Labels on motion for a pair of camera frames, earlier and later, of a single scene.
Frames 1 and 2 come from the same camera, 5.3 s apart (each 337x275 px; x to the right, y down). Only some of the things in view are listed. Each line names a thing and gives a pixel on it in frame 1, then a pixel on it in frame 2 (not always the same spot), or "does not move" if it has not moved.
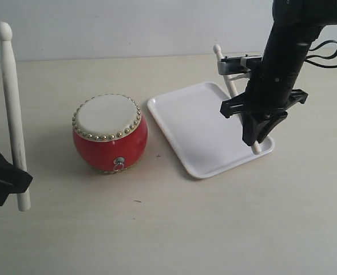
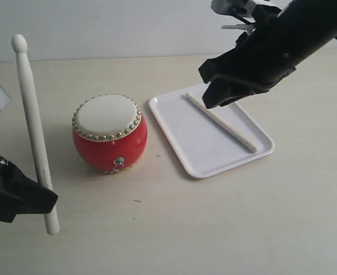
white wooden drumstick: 4,32 -> 40,156
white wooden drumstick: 255,145 -> 223,122
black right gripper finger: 256,128 -> 223,88
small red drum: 110,132 does not move
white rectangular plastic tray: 205,140 does not move
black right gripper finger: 238,105 -> 240,62
